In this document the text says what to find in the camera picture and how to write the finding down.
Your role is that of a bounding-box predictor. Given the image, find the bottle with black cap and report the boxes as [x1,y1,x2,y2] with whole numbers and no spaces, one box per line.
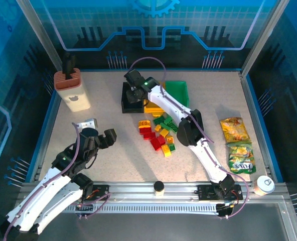
[153,180,166,196]

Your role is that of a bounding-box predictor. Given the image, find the white knife block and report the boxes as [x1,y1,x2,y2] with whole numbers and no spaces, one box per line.
[53,68,91,112]

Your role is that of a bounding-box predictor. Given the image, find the black plastic bin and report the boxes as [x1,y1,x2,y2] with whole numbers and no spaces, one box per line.
[121,82,145,114]

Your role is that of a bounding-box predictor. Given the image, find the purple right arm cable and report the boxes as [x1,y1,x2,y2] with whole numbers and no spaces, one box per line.
[129,57,251,220]

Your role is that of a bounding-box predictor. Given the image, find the aluminium frame post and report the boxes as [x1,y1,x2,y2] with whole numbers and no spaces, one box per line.
[241,0,288,76]
[15,0,64,73]

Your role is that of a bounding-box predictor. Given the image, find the cup with white lid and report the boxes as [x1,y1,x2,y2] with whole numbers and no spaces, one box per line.
[253,175,276,196]

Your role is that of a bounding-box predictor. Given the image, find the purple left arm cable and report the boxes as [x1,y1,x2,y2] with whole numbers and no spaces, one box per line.
[3,122,111,239]

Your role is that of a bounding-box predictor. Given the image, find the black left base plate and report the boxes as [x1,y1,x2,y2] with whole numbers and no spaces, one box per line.
[88,184,111,201]

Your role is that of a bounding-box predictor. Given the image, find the yellow plastic bin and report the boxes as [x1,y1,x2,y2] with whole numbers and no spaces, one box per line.
[143,81,167,114]

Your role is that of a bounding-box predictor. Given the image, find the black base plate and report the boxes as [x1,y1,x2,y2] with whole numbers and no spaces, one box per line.
[197,184,244,201]
[88,184,111,201]

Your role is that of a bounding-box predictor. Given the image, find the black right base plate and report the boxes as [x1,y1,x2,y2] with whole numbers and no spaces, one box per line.
[197,184,244,201]

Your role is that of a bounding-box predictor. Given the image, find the yellow snack bag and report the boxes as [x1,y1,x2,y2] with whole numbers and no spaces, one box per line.
[219,117,251,144]

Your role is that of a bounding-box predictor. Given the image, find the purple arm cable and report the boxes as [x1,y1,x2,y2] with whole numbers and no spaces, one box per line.
[3,122,111,239]
[129,57,251,220]

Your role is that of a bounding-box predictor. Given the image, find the slotted cable duct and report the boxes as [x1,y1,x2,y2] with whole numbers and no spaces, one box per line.
[63,203,219,214]

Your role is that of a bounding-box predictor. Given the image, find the grey metal panel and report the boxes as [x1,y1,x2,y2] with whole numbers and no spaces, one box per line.
[35,199,297,241]

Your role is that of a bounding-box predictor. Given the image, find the green plastic bin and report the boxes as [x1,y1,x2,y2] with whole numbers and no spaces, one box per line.
[163,79,191,107]

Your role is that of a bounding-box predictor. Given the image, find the green snack bag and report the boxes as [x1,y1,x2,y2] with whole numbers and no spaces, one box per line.
[226,141,257,174]

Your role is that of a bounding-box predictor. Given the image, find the black knife handle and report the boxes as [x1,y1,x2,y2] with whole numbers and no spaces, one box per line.
[63,52,76,80]

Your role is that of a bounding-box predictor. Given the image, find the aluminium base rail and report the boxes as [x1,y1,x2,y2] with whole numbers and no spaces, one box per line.
[20,180,287,203]

